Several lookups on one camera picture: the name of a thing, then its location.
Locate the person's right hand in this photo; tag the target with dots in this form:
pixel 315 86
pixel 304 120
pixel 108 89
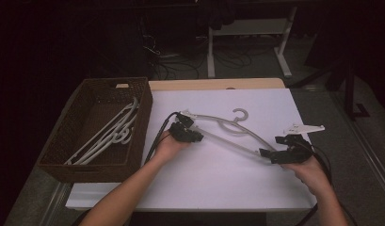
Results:
pixel 309 175

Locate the brown wicker basket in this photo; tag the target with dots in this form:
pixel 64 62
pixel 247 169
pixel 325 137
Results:
pixel 140 125

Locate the white desk frame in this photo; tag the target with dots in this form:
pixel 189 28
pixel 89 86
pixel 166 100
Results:
pixel 249 29

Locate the metal floor rail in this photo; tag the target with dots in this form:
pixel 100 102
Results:
pixel 362 147

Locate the white board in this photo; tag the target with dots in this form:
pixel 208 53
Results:
pixel 218 175

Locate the black stand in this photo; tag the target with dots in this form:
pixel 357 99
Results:
pixel 347 78

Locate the grey plastic clothes hanger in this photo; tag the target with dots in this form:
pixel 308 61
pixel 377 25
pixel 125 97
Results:
pixel 100 148
pixel 118 128
pixel 130 108
pixel 212 118

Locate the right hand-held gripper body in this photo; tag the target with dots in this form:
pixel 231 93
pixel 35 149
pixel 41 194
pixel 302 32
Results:
pixel 295 153

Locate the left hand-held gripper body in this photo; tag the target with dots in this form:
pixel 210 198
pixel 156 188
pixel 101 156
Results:
pixel 180 133

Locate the person's left hand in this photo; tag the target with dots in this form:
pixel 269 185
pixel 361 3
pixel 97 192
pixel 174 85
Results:
pixel 166 150

